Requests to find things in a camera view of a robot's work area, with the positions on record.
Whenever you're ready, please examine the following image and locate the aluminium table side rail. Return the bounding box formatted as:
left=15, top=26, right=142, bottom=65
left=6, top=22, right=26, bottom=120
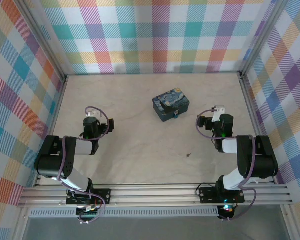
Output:
left=33, top=74, right=69, bottom=187
left=238, top=73, right=277, bottom=185

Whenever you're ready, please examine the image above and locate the aluminium mounting rail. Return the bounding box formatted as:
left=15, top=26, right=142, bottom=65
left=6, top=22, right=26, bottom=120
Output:
left=17, top=184, right=295, bottom=208

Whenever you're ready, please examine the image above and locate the aluminium frame leg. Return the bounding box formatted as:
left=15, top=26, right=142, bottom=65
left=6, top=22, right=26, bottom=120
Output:
left=281, top=204, right=298, bottom=240
left=12, top=207, right=31, bottom=240

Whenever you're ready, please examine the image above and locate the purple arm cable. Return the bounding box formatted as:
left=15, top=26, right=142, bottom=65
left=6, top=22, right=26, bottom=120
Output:
left=195, top=107, right=257, bottom=222
left=56, top=106, right=111, bottom=225

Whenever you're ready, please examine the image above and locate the grey slotted cable duct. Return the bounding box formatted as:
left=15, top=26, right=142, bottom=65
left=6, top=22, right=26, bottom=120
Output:
left=28, top=206, right=221, bottom=218

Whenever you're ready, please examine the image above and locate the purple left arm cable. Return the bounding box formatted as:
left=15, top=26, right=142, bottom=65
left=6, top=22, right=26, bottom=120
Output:
left=56, top=106, right=111, bottom=225

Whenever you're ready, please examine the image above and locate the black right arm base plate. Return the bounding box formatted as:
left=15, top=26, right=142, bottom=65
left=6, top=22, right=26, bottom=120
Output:
left=198, top=186, right=246, bottom=204

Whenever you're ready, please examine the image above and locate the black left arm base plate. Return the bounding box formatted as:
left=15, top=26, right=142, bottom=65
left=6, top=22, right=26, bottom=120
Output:
left=65, top=188, right=112, bottom=206

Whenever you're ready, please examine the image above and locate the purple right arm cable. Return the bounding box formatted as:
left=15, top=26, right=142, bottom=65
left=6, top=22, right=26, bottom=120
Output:
left=195, top=107, right=257, bottom=222

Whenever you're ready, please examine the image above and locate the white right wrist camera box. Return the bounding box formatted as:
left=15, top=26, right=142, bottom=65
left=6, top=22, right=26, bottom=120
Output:
left=212, top=104, right=226, bottom=123

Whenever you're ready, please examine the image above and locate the aluminium frame post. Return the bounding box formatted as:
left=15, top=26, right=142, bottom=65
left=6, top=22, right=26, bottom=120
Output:
left=16, top=0, right=69, bottom=83
left=239, top=0, right=292, bottom=76

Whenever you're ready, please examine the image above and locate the blue starry night tin box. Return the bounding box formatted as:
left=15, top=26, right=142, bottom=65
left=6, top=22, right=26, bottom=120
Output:
left=152, top=87, right=191, bottom=123

